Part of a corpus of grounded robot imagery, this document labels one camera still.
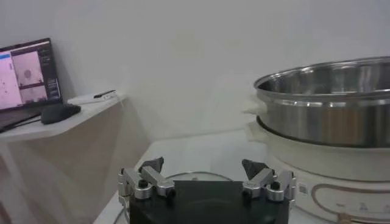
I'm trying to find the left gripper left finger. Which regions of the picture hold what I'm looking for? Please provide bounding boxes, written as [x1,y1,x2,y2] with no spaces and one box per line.
[118,156,176,200]

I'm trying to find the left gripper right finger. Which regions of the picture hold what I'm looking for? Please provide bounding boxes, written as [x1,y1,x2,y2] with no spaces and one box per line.
[241,158,297,202]

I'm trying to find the round glass lid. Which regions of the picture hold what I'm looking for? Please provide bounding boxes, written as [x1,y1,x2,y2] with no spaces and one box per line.
[164,171,235,183]

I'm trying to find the stainless steel steamer basket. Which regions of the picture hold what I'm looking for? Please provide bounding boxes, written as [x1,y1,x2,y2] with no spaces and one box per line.
[242,56,390,149]

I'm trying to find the cream cooker heater base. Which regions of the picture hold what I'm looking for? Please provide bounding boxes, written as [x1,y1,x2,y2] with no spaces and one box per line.
[264,155,390,224]

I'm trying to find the cream cooker pot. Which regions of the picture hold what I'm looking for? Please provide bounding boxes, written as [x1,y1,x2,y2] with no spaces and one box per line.
[245,120,390,183]

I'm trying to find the white laptop desk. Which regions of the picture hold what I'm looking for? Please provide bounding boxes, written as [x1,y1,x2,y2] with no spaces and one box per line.
[0,93,152,224]

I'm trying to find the black and white phone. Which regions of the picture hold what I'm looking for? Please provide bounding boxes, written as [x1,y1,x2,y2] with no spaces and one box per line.
[93,89,117,99]

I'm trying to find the white flat box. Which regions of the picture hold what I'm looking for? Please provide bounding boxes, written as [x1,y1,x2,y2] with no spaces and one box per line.
[67,91,119,106]

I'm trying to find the black computer mouse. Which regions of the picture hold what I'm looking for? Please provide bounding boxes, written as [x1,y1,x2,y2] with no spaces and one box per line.
[40,103,82,125]

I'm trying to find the black laptop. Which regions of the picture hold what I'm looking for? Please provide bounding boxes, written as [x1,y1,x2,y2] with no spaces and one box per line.
[0,37,63,133]

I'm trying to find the black desk cable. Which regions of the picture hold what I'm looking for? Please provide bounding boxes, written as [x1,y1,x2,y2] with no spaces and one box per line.
[0,117,42,133]

